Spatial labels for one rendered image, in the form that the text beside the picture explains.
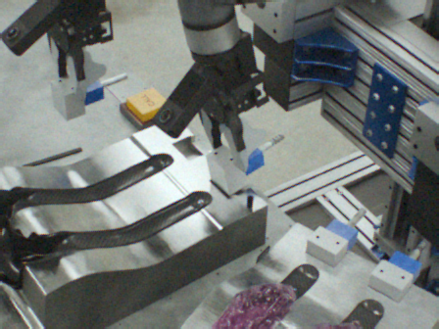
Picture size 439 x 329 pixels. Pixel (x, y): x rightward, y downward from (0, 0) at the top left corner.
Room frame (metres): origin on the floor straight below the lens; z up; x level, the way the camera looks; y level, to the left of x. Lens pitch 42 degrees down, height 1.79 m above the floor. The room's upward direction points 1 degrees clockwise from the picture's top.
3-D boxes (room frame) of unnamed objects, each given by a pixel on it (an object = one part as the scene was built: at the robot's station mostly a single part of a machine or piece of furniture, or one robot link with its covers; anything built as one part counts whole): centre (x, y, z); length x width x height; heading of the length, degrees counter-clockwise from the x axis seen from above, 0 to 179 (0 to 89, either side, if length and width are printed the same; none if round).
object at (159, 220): (0.87, 0.18, 0.92); 0.35 x 0.16 x 0.09; 126
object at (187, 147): (1.04, 0.05, 0.87); 0.05 x 0.05 x 0.04; 36
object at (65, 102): (1.15, 0.22, 0.93); 0.13 x 0.05 x 0.05; 126
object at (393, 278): (0.82, -0.28, 0.86); 0.13 x 0.05 x 0.05; 143
